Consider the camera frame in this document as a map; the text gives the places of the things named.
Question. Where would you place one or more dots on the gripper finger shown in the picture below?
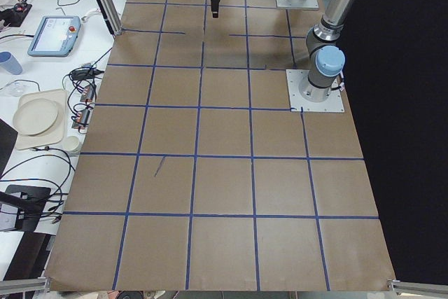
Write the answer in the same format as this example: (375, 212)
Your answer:
(212, 3)
(216, 8)

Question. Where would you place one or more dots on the black power adapter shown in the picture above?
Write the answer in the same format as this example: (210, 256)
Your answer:
(84, 73)

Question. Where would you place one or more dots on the grey usb hub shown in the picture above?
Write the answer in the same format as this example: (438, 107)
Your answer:
(81, 119)
(88, 93)

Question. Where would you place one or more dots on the blue teach pendant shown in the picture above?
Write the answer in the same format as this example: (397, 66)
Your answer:
(55, 36)

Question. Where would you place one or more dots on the black controller device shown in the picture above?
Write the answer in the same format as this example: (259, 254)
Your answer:
(14, 17)

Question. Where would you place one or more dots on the white paper cup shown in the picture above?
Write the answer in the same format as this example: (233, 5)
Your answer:
(72, 145)

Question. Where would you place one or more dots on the beige tray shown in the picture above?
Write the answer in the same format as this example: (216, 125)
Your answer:
(56, 132)

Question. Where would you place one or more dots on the blue plastic cup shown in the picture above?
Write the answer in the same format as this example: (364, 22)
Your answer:
(9, 63)

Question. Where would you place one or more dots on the beige round plate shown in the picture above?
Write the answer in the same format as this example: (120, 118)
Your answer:
(35, 117)

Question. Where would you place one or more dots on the black camera stand base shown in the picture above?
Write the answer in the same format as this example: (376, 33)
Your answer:
(22, 207)

